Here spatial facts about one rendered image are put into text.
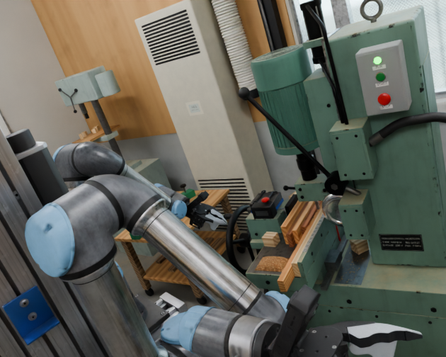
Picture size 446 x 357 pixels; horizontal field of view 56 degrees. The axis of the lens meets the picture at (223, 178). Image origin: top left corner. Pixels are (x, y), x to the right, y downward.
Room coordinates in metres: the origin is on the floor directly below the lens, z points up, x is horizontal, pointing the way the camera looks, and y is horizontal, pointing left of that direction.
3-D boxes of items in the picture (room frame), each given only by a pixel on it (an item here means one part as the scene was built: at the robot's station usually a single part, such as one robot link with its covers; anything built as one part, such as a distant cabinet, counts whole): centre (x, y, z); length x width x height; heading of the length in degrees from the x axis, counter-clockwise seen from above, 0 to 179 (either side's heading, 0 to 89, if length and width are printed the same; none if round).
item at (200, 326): (0.55, 0.09, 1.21); 0.11 x 0.08 x 0.09; 48
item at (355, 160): (1.05, -0.36, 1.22); 0.09 x 0.08 x 0.15; 54
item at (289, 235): (1.29, -0.20, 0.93); 0.21 x 0.02 x 0.05; 144
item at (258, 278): (1.36, -0.19, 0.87); 0.61 x 0.30 x 0.06; 144
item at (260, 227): (1.41, -0.12, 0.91); 0.15 x 0.14 x 0.09; 144
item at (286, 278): (1.25, -0.24, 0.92); 0.63 x 0.02 x 0.04; 144
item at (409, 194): (1.13, -0.52, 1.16); 0.22 x 0.22 x 0.72; 54
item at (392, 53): (1.00, -0.46, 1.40); 0.10 x 0.06 x 0.16; 54
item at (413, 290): (1.23, -0.38, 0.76); 0.57 x 0.45 x 0.09; 54
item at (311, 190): (1.29, -0.30, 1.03); 0.14 x 0.07 x 0.09; 54
